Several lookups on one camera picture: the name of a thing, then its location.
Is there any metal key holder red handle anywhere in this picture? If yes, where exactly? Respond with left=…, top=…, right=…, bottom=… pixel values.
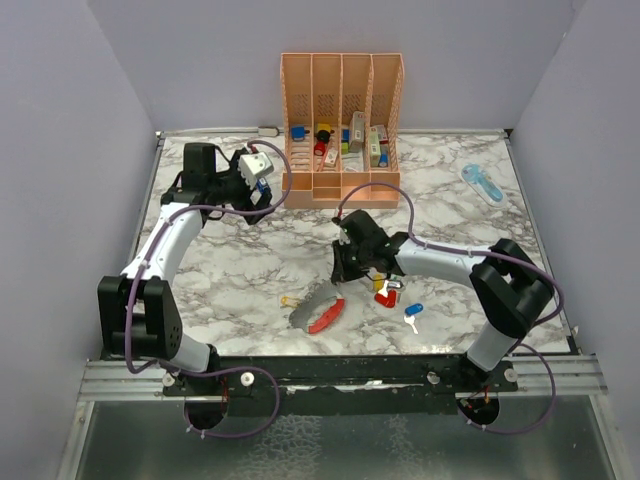
left=288, top=280, right=346, bottom=335

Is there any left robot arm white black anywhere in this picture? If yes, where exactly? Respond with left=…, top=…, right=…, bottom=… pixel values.
left=97, top=142, right=274, bottom=395

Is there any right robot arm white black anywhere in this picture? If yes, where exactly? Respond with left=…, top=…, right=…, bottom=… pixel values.
left=331, top=210, right=557, bottom=391

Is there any blue black stapler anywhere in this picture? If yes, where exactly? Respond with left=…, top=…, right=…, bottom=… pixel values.
left=256, top=178, right=271, bottom=195

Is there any yellow key tag with key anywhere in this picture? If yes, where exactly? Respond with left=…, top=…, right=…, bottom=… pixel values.
left=370, top=273, right=386, bottom=292

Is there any red key tag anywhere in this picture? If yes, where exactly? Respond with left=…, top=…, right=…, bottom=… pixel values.
left=374, top=290, right=398, bottom=308

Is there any blue key tag with key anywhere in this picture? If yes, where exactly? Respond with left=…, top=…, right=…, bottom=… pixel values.
left=404, top=303, right=424, bottom=335

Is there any blue cube in organizer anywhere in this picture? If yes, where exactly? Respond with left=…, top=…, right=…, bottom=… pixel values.
left=290, top=125, right=308, bottom=142

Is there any black red stamp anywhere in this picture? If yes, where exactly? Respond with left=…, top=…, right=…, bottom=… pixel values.
left=313, top=129, right=331, bottom=157

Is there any white red box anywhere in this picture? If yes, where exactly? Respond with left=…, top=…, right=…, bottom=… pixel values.
left=369, top=124, right=389, bottom=168

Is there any tall grey box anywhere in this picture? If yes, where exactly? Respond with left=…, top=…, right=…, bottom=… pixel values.
left=348, top=111, right=366, bottom=153

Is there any peach desk organizer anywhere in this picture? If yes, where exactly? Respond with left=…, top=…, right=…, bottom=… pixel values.
left=280, top=53, right=404, bottom=209

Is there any packaged blue toothbrush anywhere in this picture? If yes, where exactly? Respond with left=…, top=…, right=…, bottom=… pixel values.
left=461, top=163, right=506, bottom=207

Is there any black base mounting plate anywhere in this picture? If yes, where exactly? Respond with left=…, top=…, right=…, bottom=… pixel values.
left=163, top=354, right=518, bottom=417

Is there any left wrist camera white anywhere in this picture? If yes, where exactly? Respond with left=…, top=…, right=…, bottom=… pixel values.
left=238, top=152, right=274, bottom=189

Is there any white plug on rail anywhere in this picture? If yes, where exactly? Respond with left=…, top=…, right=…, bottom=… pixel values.
left=257, top=126, right=280, bottom=138

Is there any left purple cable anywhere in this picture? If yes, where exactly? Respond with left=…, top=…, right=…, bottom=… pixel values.
left=124, top=139, right=292, bottom=440

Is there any purple cable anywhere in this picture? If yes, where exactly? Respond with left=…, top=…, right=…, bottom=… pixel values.
left=331, top=182, right=565, bottom=435
left=124, top=139, right=292, bottom=440

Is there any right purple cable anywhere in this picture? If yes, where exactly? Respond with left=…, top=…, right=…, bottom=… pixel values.
left=331, top=182, right=565, bottom=435

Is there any aluminium frame rail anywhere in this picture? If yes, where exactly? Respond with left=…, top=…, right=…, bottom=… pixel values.
left=77, top=355, right=609, bottom=402

